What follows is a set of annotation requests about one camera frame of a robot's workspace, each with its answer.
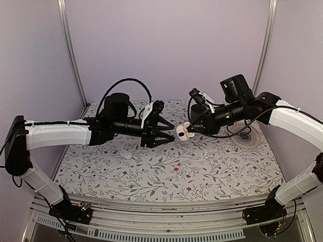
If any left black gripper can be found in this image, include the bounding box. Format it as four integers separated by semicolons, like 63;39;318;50
112;116;175;148

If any white ringed coaster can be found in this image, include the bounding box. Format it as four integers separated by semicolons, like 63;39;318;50
230;128;261;149

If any floral patterned table mat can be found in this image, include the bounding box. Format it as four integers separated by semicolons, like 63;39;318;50
54;100;285;203

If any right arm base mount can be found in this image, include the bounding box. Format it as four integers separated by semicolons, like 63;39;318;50
242;205;287;225

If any dark grey mug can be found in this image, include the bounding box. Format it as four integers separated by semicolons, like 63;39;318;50
190;104;207;122

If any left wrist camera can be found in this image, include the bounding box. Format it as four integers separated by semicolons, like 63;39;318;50
141;100;164;129

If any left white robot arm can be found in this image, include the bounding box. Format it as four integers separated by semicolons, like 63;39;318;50
2;93;175;219

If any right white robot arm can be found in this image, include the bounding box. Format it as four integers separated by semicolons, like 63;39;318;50
176;74;322;220

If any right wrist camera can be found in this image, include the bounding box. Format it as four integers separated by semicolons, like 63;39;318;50
189;88;215;113

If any left camera black cable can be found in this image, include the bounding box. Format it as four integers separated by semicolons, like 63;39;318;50
97;78;153;119

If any beige earbud charging case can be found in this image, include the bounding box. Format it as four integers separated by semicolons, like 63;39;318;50
176;124;195;141

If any left aluminium frame post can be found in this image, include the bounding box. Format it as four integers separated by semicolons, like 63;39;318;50
57;0;88;107

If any aluminium frame post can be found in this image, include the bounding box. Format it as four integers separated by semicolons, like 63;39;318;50
57;0;88;107
251;0;277;96

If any front aluminium rail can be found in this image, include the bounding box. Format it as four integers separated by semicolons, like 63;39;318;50
22;195;316;242

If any white oval earbud case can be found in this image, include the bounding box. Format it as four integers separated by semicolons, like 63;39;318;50
119;150;132;159

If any camera black cable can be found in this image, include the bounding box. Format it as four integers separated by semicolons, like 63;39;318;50
187;97;253;139
97;78;153;119

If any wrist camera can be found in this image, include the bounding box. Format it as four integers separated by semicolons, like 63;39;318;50
141;100;164;129
189;88;215;113

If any right aluminium frame post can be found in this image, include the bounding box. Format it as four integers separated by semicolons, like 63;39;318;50
251;0;277;96

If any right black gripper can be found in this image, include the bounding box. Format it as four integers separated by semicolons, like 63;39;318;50
187;99;246;135

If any right camera black cable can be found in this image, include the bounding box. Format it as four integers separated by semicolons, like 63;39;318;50
187;97;253;139

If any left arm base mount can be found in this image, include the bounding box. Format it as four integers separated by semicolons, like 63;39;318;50
49;204;93;225

